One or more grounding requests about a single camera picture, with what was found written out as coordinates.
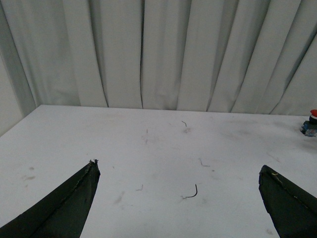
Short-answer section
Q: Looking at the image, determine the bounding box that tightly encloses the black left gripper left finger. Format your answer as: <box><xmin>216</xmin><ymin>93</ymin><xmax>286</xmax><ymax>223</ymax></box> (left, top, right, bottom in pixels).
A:
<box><xmin>0</xmin><ymin>160</ymin><xmax>100</xmax><ymax>238</ymax></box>

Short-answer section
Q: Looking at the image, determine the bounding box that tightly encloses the red push button switch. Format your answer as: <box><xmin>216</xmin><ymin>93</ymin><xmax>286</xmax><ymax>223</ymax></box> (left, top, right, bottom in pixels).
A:
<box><xmin>301</xmin><ymin>109</ymin><xmax>317</xmax><ymax>137</ymax></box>

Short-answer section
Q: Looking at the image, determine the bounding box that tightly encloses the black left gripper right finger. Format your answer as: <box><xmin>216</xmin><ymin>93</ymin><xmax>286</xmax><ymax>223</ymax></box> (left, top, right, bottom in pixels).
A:
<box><xmin>259</xmin><ymin>165</ymin><xmax>317</xmax><ymax>238</ymax></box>

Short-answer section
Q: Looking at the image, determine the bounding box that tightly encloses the white curtain backdrop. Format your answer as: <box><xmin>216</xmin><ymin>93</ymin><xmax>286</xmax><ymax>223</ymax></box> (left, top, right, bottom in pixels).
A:
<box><xmin>0</xmin><ymin>0</ymin><xmax>317</xmax><ymax>133</ymax></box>

